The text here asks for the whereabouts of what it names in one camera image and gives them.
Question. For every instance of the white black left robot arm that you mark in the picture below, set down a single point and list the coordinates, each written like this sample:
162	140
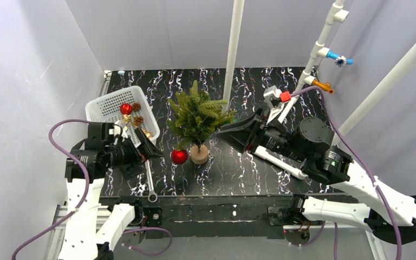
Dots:
106	147

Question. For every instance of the red bauble ornament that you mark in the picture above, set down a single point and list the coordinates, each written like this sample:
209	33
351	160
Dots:
179	156
126	109

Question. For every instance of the white plastic basket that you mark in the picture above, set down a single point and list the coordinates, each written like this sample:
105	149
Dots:
106	108

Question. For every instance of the small green christmas tree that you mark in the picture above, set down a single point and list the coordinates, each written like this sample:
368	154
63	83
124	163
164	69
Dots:
196	118

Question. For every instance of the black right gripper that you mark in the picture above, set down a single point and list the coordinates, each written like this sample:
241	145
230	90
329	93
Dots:
255	130

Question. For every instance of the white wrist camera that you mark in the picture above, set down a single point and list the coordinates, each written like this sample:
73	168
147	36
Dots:
279	103
120	128

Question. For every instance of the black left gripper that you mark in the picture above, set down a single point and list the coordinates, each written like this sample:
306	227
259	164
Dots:
136	150

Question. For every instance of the white PVC pipe frame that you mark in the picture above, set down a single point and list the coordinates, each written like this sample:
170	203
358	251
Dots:
338	14

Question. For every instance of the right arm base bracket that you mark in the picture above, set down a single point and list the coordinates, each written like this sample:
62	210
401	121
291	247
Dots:
295	226

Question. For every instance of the black front mounting rail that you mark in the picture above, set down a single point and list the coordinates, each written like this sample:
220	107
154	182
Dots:
221	216

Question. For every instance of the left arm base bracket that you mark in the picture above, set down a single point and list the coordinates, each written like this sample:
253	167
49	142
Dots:
146	214

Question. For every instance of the brown pine cone ornament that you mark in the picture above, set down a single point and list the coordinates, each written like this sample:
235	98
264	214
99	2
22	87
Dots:
136	106

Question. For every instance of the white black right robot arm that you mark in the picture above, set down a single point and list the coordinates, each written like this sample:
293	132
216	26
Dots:
386	213

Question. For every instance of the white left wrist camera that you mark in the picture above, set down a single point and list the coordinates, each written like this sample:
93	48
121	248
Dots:
120	128

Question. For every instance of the silver combination wrench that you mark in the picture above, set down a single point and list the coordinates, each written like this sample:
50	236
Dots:
152	196

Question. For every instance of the blue tap valve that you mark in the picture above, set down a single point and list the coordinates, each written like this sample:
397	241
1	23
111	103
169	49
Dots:
339	60

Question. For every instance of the gold bell ornament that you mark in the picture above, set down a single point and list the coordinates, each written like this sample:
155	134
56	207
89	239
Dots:
147	134

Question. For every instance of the orange brass tap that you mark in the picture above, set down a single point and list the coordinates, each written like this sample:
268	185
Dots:
327	86

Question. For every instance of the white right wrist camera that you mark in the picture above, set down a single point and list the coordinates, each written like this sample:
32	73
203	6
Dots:
279	103

